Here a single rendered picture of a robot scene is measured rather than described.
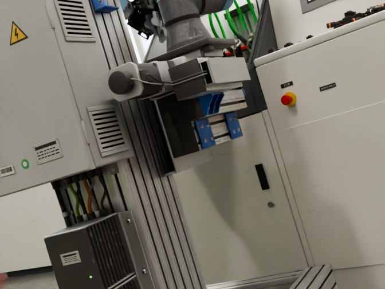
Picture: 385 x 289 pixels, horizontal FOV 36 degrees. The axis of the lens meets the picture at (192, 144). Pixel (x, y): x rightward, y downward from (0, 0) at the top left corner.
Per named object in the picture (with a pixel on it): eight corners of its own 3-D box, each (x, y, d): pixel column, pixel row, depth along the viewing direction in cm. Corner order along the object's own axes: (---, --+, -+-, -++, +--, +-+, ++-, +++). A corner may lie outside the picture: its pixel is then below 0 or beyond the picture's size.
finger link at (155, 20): (151, 35, 233) (144, 12, 233) (160, 34, 237) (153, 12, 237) (157, 32, 231) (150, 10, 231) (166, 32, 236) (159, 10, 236)
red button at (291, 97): (281, 109, 211) (276, 95, 211) (285, 108, 215) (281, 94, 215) (293, 105, 208) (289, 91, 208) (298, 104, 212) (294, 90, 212)
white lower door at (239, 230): (180, 301, 259) (135, 151, 258) (184, 299, 261) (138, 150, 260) (313, 288, 221) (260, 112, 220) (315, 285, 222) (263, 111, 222)
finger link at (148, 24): (145, 38, 234) (138, 15, 234) (154, 37, 239) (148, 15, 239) (151, 35, 233) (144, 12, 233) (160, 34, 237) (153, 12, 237)
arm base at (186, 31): (201, 40, 179) (192, 9, 179) (160, 57, 186) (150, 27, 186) (220, 42, 192) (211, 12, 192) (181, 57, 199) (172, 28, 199)
